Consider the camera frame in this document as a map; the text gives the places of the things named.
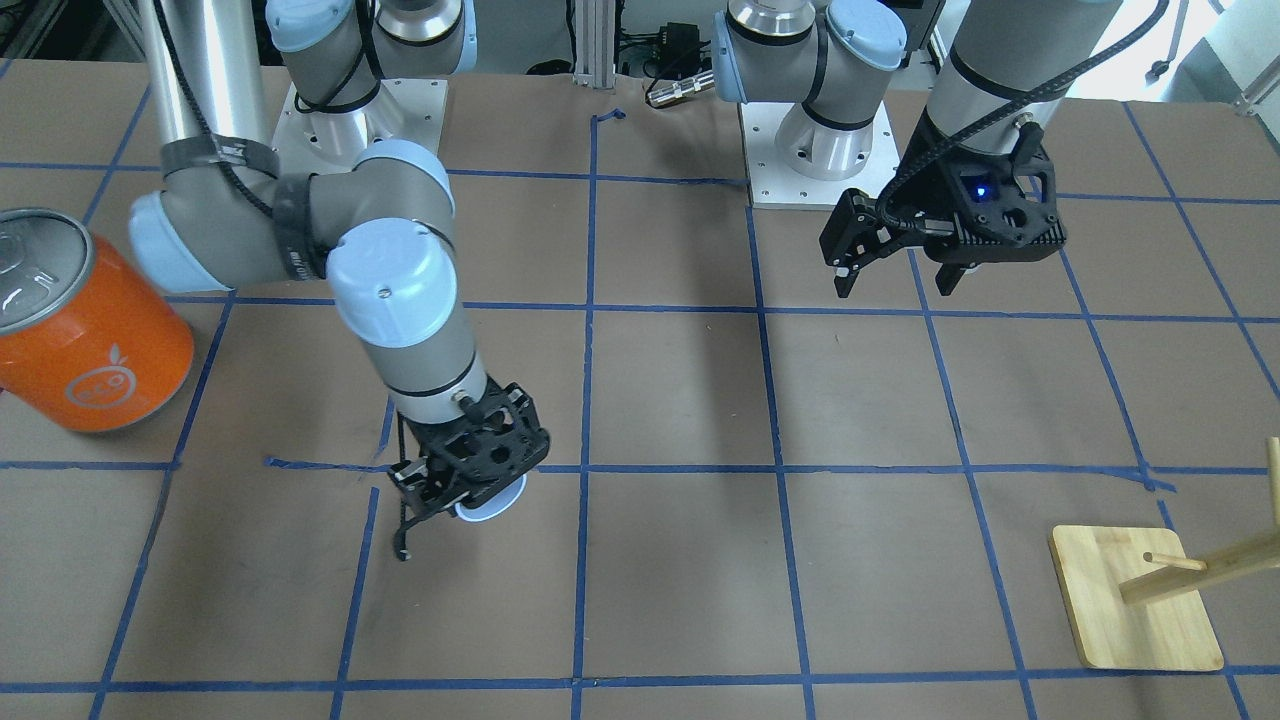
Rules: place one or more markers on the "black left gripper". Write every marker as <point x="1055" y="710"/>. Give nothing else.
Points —
<point x="926" y="192"/>

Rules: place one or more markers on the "light blue plastic cup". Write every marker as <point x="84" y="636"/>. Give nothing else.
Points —
<point x="502" y="501"/>

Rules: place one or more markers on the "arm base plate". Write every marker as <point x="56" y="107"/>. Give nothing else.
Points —
<point x="795" y="163"/>
<point x="317" y="142"/>

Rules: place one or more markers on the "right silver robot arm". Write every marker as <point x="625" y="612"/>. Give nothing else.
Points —
<point x="379" y="229"/>

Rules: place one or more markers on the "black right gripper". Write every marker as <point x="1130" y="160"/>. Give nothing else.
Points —
<point x="428" y="489"/>

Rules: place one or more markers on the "orange soda can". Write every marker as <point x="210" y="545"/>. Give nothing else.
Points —
<point x="85" y="340"/>

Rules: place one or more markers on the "aluminium frame post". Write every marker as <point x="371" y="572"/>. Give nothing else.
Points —
<point x="594" y="40"/>

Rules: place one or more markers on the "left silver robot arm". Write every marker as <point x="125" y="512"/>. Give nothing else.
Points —
<point x="1010" y="62"/>

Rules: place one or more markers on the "wooden cup rack stand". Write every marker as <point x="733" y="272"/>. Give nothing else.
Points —
<point x="1133" y="595"/>

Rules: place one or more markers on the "silver metal connector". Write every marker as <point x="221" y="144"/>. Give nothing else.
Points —
<point x="680" y="90"/>

